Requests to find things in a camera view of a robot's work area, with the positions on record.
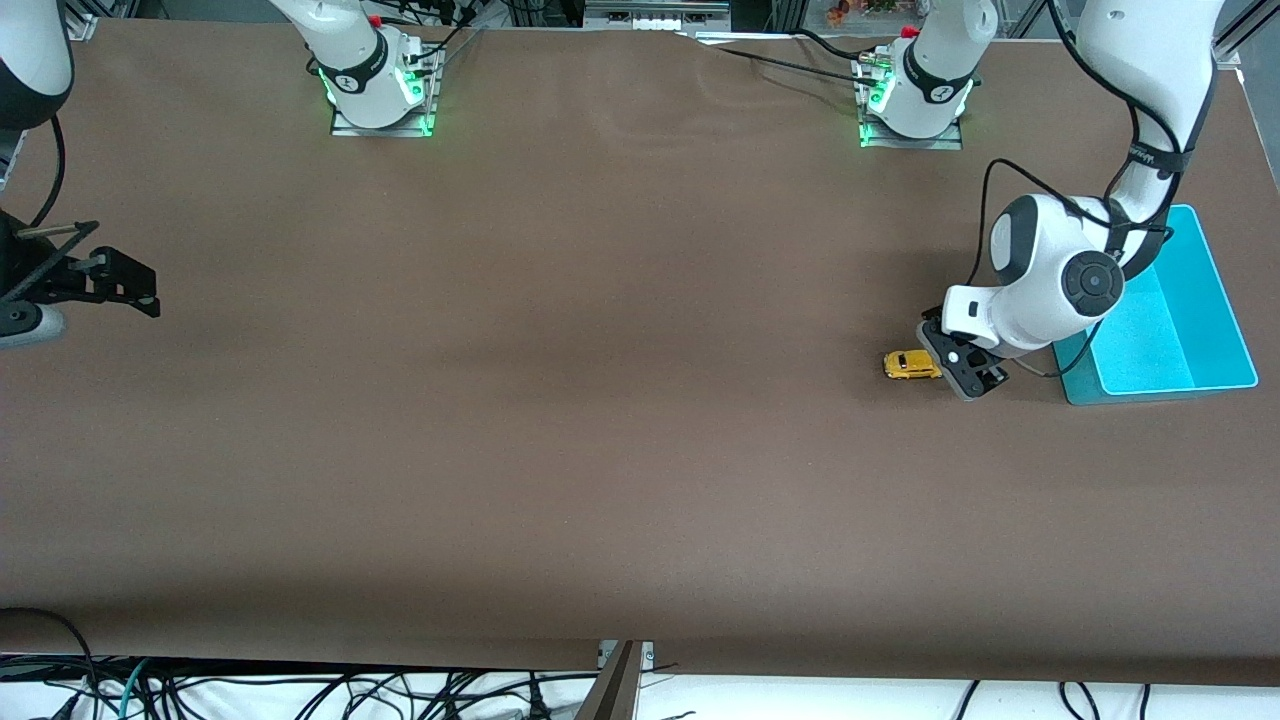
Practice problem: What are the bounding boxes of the short black table cable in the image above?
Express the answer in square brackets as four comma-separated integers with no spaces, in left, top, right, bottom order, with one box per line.
[795,28,876,66]

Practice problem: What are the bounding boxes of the cyan plastic bin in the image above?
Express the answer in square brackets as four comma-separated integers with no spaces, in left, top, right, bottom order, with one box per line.
[1050,204,1259,407]

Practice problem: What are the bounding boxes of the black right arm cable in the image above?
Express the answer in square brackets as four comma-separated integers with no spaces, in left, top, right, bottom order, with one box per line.
[30,115,67,227]

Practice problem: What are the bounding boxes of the colourful background object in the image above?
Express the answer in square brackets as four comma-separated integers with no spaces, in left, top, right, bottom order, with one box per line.
[825,0,906,26]

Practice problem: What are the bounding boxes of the dark angled pole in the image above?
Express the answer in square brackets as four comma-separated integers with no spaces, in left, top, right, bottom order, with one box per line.
[572,640,643,720]

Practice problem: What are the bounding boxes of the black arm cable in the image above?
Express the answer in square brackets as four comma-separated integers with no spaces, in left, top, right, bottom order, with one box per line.
[965,0,1193,381]
[30,115,67,227]

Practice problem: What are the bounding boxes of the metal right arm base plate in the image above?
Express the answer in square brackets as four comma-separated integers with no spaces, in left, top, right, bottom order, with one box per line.
[330,45,437,139]

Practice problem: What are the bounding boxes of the black base cable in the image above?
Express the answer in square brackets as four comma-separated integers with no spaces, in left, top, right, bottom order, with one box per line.
[405,25,486,76]

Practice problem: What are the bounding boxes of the metal table edge bracket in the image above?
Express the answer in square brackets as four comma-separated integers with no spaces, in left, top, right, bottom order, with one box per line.
[598,640,656,673]

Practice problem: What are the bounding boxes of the teal floor cable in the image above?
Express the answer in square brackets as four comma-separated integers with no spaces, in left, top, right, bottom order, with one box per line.
[118,658,153,720]

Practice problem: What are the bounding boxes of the yellow beetle toy car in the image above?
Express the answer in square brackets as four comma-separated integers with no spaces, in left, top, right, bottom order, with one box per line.
[883,349,944,382]

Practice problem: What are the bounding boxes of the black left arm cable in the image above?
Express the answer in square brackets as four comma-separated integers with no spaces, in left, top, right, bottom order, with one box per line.
[965,0,1193,381]

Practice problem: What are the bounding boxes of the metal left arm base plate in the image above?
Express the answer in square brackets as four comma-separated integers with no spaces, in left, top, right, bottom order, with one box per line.
[858,55,965,152]

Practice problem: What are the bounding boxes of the grey power strip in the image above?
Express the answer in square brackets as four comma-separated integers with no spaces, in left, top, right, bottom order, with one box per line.
[583,0,733,31]

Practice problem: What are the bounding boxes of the brown table cover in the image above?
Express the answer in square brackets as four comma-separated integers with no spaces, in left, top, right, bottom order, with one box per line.
[0,18,1280,688]

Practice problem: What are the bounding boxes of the long black table cable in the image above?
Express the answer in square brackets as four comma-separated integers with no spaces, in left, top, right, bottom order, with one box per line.
[678,30,881,91]

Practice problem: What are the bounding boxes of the black looped floor cable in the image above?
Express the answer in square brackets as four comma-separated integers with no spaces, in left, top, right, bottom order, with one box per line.
[0,607,101,720]

